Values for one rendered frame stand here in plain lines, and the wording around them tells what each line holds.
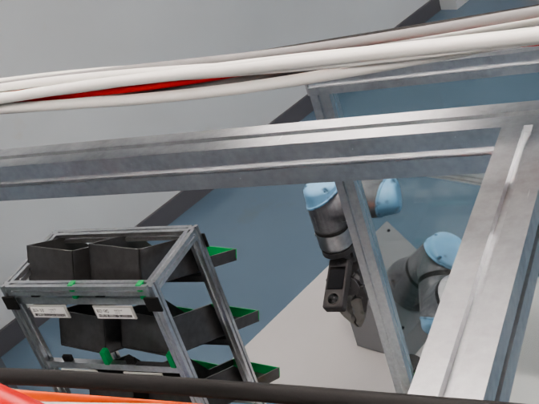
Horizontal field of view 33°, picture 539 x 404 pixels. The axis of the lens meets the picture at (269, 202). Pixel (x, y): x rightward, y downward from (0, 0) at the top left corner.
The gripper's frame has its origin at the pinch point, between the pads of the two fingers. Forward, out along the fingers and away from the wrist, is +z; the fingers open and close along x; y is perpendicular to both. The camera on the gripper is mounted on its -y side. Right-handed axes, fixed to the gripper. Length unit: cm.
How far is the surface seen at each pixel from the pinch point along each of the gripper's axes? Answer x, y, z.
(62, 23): 227, 221, -10
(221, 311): 14.6, -25.0, -23.5
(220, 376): 17.8, -28.8, -9.9
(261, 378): 16.0, -18.5, 0.1
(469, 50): -58, -77, -93
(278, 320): 49, 46, 37
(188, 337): 18.5, -32.8, -23.3
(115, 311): 24, -42, -37
